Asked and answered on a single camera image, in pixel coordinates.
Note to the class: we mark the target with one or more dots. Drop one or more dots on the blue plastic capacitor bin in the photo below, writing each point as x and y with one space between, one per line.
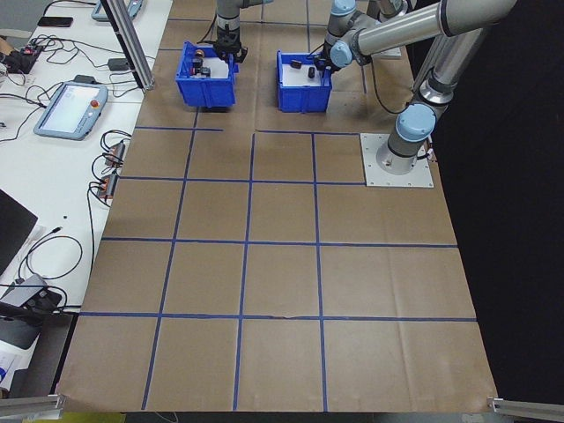
304 99

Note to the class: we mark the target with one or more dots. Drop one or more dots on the blue plastic push-button bin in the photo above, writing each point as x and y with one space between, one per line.
205 92

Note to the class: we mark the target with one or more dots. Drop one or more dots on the black adapter box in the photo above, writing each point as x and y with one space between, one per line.
86 79

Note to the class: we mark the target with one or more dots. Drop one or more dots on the white paper box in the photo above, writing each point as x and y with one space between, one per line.
11 352

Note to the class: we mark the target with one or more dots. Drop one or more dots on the dark brown cylindrical capacitor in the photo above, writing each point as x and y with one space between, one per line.
295 64
312 73

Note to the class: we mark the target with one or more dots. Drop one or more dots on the small assorted parts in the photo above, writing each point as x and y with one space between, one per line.
220 70

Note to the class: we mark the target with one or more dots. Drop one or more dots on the yellow head push button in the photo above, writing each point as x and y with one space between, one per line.
199 54

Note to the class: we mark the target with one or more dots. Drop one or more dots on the white foam bin liner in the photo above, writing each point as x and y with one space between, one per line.
297 78

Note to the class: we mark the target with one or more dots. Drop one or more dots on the red cap black push button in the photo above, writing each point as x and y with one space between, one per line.
195 67

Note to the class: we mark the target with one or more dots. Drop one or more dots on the black power adapter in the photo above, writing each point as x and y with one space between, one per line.
118 65

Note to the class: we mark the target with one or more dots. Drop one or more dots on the light blue teach pendant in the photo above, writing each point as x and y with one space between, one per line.
100 11
70 110

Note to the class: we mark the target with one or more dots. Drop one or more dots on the grey orange connector hub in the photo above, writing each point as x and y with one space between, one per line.
116 152
107 186

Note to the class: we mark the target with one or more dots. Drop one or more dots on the black smartphone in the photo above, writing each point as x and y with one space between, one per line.
55 21

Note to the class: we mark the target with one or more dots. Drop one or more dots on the white side desk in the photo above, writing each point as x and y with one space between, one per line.
66 176

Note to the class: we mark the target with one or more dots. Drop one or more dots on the black laptop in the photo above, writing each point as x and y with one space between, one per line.
13 229

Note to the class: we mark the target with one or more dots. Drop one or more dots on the grey usb hub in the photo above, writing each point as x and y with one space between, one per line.
22 293

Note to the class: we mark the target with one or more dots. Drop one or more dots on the aluminium corner bar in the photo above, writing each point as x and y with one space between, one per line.
524 405
31 404

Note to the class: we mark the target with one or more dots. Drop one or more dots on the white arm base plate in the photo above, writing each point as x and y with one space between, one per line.
392 52
418 176

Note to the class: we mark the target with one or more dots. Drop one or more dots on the aluminium extrusion post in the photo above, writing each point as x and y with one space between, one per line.
132 48

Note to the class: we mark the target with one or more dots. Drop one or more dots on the black frame cover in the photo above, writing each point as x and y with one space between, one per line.
520 220

